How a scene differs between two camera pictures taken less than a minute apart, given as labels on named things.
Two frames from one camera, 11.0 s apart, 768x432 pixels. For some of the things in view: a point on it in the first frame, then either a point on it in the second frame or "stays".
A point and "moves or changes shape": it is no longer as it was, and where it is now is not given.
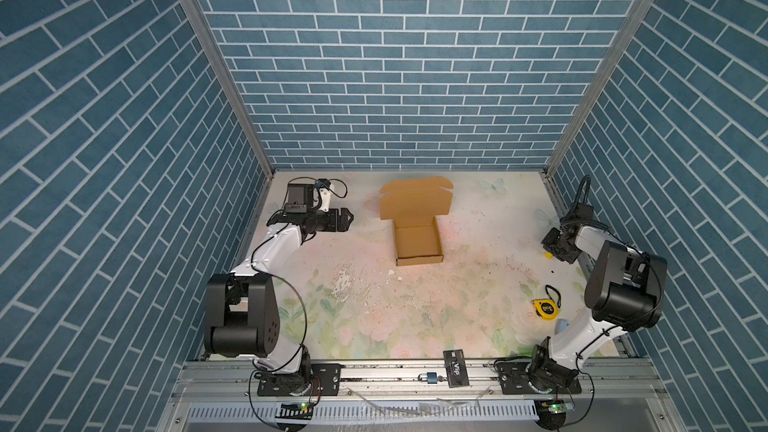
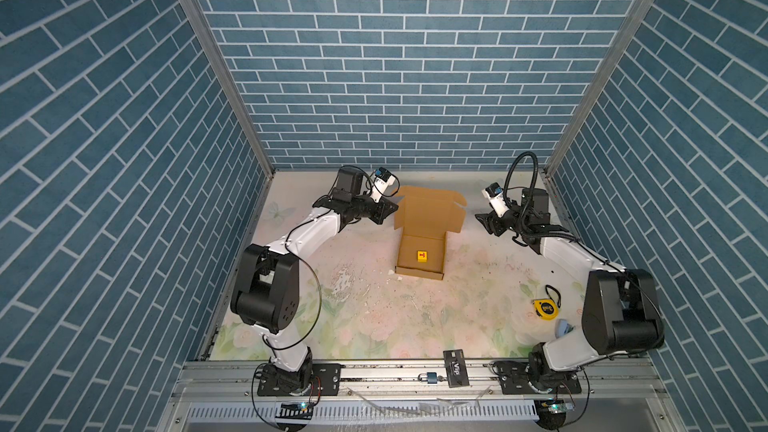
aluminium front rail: [418, 381] stays
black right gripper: [547, 242] -> [490, 220]
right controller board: [552, 412] stays
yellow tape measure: [546, 309] stays
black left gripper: [341, 221] -> [382, 210]
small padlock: [429, 377] stays
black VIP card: [456, 368] stays
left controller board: [296, 411] stays
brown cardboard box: [414, 204] moves or changes shape
